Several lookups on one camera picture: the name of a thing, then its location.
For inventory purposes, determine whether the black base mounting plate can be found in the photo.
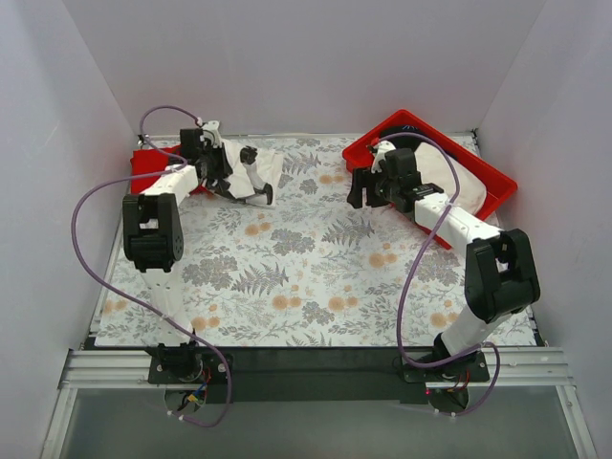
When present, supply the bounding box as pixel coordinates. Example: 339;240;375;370
145;344;491;404

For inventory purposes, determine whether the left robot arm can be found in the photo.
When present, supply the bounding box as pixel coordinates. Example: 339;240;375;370
122;121;283;383

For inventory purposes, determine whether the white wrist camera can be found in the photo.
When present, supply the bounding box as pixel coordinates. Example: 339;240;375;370
370;141;396;173
195;118;223;147

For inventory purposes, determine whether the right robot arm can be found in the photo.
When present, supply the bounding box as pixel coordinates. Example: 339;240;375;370
347;141;540;381

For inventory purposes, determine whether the red folded t shirt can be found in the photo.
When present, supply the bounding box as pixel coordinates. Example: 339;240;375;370
130;144;181;194

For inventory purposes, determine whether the black t shirt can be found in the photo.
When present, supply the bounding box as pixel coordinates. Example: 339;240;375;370
379;125;425;148

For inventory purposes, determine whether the cream folded t shirt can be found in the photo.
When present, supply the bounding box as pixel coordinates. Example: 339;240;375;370
415;142;487;215

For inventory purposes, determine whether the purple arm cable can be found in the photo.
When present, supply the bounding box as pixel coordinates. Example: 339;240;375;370
71;104;234;427
365;132;502;418

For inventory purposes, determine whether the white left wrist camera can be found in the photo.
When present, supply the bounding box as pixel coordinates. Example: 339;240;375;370
195;118;223;147

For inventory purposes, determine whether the white t shirt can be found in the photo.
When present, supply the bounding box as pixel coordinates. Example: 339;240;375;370
198;140;284;207

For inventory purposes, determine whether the red plastic bin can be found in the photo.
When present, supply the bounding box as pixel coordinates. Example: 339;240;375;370
342;109;517;254

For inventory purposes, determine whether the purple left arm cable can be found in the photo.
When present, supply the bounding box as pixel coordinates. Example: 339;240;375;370
71;104;234;427

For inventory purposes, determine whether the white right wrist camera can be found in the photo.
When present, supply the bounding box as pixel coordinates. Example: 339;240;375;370
370;141;396;173

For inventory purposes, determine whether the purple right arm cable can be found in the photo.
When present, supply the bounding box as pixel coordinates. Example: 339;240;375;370
365;132;502;418

